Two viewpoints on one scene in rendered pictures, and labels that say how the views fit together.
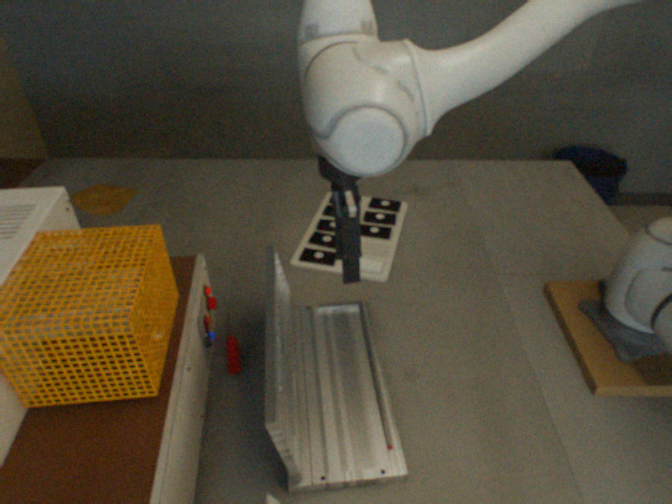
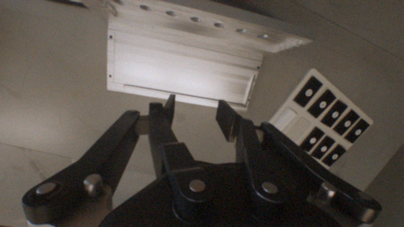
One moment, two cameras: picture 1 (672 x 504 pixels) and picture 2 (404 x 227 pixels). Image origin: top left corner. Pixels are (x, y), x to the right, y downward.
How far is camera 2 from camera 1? 72 cm
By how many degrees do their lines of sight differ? 44
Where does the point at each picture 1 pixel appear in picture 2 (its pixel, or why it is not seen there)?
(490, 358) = not seen: hidden behind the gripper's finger
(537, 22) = not seen: outside the picture
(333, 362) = (200, 71)
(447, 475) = (111, 110)
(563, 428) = (129, 173)
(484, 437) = not seen: hidden behind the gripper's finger
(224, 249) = (359, 14)
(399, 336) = (212, 121)
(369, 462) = (118, 70)
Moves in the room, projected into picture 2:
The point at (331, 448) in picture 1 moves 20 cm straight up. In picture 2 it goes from (131, 48) to (92, 46)
